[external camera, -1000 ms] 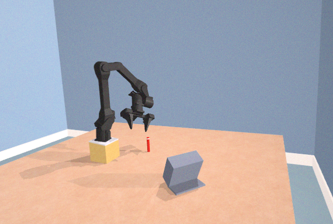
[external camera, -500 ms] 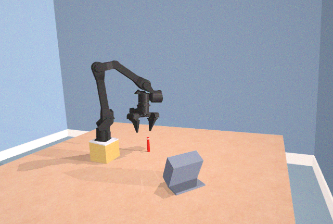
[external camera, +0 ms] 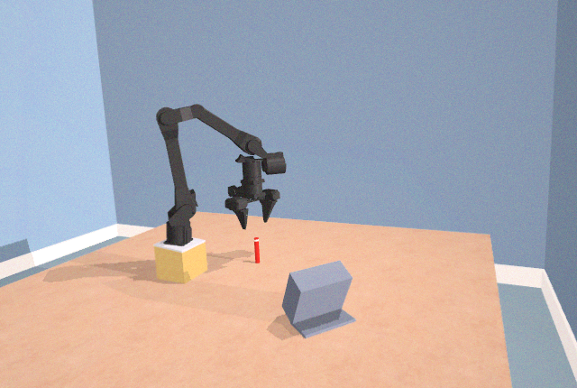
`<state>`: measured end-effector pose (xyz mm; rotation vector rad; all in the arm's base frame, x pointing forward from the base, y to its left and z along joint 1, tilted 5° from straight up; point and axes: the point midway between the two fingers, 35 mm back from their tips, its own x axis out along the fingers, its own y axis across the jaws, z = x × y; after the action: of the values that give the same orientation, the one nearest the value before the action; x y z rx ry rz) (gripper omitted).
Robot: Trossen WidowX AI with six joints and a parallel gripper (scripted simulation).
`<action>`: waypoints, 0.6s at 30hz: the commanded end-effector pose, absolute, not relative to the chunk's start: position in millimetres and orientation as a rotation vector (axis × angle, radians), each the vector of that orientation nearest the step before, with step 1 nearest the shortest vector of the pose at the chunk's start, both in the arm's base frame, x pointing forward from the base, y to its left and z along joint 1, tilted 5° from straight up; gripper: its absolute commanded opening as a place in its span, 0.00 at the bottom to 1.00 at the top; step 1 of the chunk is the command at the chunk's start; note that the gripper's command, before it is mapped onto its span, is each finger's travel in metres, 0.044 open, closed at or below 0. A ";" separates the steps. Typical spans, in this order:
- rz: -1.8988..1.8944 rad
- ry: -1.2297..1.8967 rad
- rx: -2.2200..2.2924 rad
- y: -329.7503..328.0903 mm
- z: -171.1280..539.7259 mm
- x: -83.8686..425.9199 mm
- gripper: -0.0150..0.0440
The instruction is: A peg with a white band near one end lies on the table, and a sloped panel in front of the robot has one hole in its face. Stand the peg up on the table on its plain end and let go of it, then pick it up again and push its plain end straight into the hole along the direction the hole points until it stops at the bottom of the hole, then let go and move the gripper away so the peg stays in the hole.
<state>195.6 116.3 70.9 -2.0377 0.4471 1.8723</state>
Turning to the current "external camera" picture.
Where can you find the red peg with white band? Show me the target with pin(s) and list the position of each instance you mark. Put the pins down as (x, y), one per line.
(256, 249)

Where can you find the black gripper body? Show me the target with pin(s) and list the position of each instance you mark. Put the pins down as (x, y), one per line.
(252, 192)

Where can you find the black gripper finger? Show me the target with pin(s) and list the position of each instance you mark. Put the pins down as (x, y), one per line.
(267, 207)
(242, 216)

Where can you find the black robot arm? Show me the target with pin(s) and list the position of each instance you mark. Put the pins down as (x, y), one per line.
(178, 229)

